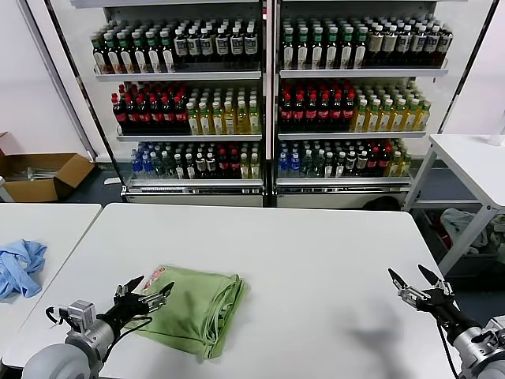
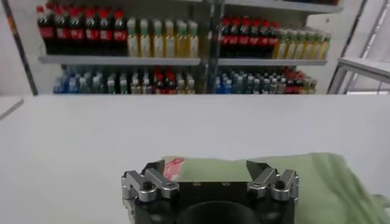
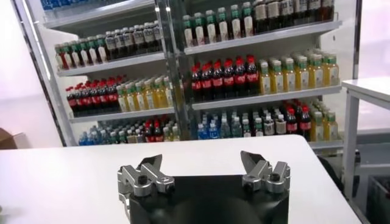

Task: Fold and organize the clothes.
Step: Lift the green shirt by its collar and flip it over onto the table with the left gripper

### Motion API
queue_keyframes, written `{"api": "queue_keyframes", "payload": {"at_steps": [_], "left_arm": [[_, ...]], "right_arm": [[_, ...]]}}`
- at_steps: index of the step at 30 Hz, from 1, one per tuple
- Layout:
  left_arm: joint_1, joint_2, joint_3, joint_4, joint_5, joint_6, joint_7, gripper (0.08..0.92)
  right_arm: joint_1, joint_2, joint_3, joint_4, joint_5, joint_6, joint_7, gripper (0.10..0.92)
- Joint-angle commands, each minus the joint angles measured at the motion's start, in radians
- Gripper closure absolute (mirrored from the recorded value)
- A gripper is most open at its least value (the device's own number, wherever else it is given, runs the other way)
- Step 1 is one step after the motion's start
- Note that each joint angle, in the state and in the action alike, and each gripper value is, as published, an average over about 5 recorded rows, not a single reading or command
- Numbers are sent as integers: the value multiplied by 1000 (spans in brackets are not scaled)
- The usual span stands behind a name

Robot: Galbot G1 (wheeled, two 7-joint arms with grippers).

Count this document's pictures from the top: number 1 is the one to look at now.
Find white metal frame table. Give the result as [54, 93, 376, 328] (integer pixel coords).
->
[401, 133, 505, 278]

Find pale crumpled garment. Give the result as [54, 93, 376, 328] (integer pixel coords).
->
[488, 215, 505, 266]

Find dark plastic storage bin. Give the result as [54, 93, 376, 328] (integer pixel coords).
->
[417, 208, 505, 280]

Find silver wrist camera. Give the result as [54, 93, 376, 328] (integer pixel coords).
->
[488, 315, 505, 339]
[64, 300, 99, 337]

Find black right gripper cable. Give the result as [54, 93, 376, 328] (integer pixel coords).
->
[435, 321, 462, 379]

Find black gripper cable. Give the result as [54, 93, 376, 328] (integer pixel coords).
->
[99, 314, 154, 363]
[435, 321, 462, 379]

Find white beverage display shelf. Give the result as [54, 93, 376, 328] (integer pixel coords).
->
[271, 0, 470, 210]
[69, 0, 274, 209]

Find dark bottle green cap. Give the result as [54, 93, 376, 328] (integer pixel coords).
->
[133, 32, 148, 74]
[160, 31, 175, 74]
[309, 26, 325, 71]
[146, 32, 162, 74]
[92, 36, 107, 75]
[281, 27, 296, 71]
[119, 33, 134, 75]
[353, 26, 368, 70]
[295, 26, 310, 71]
[105, 34, 120, 75]
[324, 26, 339, 71]
[339, 26, 354, 71]

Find silver metal parts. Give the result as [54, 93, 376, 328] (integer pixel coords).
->
[4, 167, 60, 183]

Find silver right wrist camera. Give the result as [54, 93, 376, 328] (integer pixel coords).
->
[488, 315, 505, 339]

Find open cardboard box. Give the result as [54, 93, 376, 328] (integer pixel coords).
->
[0, 131, 96, 204]

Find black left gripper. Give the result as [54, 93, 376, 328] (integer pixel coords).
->
[104, 275, 176, 332]

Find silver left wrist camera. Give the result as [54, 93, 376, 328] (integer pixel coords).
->
[64, 300, 99, 337]

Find crumpled light blue cloth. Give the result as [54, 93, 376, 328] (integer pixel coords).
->
[0, 238, 49, 303]

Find green polo shirt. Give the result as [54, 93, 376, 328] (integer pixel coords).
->
[132, 265, 249, 361]

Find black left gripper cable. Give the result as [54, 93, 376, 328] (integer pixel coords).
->
[99, 314, 154, 363]

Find cola bottle red cap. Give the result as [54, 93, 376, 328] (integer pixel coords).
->
[292, 92, 306, 133]
[304, 92, 318, 133]
[150, 95, 164, 134]
[341, 92, 355, 132]
[137, 95, 152, 134]
[125, 95, 139, 134]
[163, 95, 176, 134]
[279, 92, 294, 133]
[174, 94, 189, 134]
[316, 92, 331, 133]
[112, 93, 127, 134]
[329, 92, 343, 133]

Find black camera cable loop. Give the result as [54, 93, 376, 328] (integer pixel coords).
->
[44, 306, 65, 328]

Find black bag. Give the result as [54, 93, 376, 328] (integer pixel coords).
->
[361, 195, 402, 212]

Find grey crumpled garment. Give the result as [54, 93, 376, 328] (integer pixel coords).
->
[439, 208, 490, 250]

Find glass cooler door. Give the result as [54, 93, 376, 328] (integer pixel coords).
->
[436, 0, 505, 137]
[17, 0, 127, 194]

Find dark tea bottle blue label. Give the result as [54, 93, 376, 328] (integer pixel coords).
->
[174, 29, 188, 64]
[243, 25, 257, 62]
[396, 24, 411, 66]
[410, 24, 425, 66]
[215, 27, 230, 63]
[437, 24, 454, 66]
[424, 24, 439, 66]
[230, 26, 245, 63]
[186, 28, 200, 64]
[199, 28, 214, 64]

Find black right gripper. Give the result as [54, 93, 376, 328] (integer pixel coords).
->
[387, 264, 467, 329]

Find dark bottle beige label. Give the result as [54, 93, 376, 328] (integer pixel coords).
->
[382, 24, 397, 67]
[368, 24, 383, 67]

